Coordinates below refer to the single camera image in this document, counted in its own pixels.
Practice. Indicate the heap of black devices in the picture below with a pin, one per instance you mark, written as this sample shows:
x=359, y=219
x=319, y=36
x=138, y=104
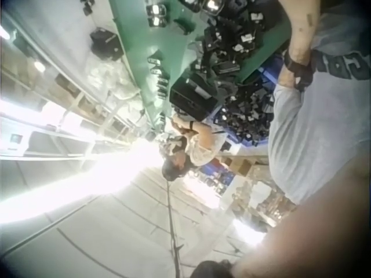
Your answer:
x=232, y=40

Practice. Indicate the black box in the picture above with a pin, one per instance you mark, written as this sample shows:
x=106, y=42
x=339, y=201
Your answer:
x=105, y=43

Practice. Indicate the heap of clear plastic bags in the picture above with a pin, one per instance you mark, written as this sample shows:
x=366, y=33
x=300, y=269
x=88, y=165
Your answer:
x=113, y=78

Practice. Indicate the green work table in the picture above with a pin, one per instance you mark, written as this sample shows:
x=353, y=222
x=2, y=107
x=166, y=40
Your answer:
x=174, y=49

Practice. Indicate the black wrist band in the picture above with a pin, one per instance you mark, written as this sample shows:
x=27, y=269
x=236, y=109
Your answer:
x=303, y=76

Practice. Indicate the cluttered background shelf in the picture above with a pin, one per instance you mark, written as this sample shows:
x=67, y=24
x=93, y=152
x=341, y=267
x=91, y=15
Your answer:
x=269, y=202

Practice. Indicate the blue bin of black parts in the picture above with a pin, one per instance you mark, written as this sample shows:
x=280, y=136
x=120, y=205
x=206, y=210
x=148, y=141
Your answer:
x=249, y=118

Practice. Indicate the black device with silver screen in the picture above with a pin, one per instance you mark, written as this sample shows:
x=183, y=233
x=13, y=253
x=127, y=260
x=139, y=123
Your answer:
x=156, y=21
x=152, y=10

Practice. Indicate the brown cartons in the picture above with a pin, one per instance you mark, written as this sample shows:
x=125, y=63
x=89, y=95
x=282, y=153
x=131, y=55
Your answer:
x=240, y=165

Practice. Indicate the person's left hand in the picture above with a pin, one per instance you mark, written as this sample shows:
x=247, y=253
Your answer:
x=286, y=77

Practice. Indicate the row of small black devices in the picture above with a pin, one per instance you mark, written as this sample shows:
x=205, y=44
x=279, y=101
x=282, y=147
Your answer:
x=160, y=78

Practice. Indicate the black plastic crate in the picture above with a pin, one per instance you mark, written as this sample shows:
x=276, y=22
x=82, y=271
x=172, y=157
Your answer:
x=192, y=97

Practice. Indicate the white storage rack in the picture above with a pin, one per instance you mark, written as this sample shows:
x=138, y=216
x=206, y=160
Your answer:
x=72, y=116

